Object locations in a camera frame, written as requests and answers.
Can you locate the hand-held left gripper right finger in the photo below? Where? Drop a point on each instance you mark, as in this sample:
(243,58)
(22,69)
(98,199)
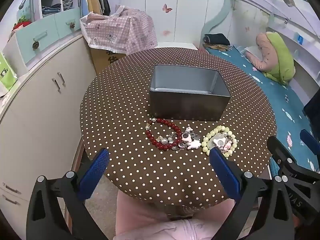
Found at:
(225,175)

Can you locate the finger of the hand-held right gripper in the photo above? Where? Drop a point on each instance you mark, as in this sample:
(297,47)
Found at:
(308,138)
(277,150)

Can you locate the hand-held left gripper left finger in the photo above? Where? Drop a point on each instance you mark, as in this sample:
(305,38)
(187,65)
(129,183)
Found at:
(95,172)

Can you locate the pink white charm pendant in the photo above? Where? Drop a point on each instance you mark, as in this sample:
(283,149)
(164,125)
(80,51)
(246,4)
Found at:
(220,140)

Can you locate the grey metal box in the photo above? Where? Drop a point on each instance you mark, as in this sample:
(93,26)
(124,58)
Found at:
(185,105)

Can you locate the teal printed bed blanket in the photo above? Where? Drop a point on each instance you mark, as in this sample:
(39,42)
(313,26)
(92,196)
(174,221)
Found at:
(275,92)

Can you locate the person's pink clothing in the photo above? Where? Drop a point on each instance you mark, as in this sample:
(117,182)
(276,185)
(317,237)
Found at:
(150,220)

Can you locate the round brown polka-dot table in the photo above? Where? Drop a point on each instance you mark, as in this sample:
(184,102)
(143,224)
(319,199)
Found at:
(125,105)

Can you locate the beige cabinet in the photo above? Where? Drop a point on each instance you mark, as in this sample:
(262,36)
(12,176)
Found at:
(37,105)

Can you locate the pink and green plush pillow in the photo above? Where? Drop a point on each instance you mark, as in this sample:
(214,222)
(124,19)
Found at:
(277,55)

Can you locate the cardboard box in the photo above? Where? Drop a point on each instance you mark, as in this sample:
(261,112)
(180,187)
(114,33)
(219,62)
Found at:
(105,60)

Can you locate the tan folded cloth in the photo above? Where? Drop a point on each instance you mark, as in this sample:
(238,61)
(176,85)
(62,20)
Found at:
(216,48)

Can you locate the folded dark clothes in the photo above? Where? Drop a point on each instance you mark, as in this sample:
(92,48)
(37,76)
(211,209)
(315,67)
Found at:
(217,39)

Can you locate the green paper bag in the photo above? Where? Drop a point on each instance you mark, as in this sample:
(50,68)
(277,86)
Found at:
(6,72)

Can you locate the white side table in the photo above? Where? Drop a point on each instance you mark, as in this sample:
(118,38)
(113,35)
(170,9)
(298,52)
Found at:
(175,45)

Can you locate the pine cone drawer knob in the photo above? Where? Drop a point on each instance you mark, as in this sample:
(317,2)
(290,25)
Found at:
(36,44)
(72,25)

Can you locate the pink checkered cloth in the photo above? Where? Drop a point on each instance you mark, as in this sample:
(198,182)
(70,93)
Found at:
(120,30)

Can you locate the large teal drawer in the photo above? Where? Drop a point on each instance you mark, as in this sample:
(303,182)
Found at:
(30,42)

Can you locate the small teal drawer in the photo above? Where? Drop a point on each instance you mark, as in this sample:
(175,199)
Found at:
(65,18)

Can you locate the red plush toy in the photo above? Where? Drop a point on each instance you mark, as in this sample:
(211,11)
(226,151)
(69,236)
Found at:
(21,25)

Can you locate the folded blue jeans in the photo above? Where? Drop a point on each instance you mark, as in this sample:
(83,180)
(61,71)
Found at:
(51,8)

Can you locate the folded grey jeans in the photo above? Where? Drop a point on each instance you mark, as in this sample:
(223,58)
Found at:
(67,3)

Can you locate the pink butterfly sticker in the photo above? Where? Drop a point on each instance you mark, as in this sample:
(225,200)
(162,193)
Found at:
(167,8)

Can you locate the teal curved bed frame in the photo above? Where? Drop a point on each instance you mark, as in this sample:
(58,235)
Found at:
(220,15)

